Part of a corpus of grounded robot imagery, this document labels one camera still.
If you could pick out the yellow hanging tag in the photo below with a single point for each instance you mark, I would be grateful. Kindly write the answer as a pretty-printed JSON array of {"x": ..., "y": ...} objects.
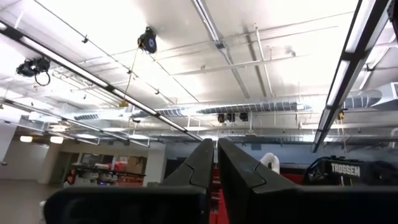
[
  {"x": 123, "y": 104},
  {"x": 341, "y": 115}
]

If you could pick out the long ceiling light fixture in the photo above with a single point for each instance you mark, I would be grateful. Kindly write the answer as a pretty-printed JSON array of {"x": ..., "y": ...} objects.
[
  {"x": 337, "y": 84},
  {"x": 62, "y": 60}
]

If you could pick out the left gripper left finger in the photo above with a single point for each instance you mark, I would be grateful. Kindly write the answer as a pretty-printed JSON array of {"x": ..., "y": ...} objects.
[{"x": 140, "y": 205}]

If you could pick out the ribbed silver air duct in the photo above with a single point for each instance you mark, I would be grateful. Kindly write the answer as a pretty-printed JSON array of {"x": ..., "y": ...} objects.
[
  {"x": 362, "y": 99},
  {"x": 255, "y": 108}
]

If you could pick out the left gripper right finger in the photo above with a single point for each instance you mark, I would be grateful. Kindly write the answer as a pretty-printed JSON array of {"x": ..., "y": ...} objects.
[{"x": 264, "y": 199}]

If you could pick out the black ceiling spotlight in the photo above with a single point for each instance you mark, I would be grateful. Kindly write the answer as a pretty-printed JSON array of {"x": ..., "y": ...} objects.
[
  {"x": 230, "y": 117},
  {"x": 220, "y": 117},
  {"x": 243, "y": 116}
]

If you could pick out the storage shelf with bins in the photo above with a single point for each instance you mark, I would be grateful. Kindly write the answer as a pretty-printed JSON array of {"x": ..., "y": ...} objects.
[{"x": 105, "y": 174}]

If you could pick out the white curved tube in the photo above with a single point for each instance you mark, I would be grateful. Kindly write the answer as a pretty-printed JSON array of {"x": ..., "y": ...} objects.
[{"x": 270, "y": 161}]

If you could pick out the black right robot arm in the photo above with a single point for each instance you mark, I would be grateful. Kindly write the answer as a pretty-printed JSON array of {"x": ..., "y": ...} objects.
[{"x": 373, "y": 174}]

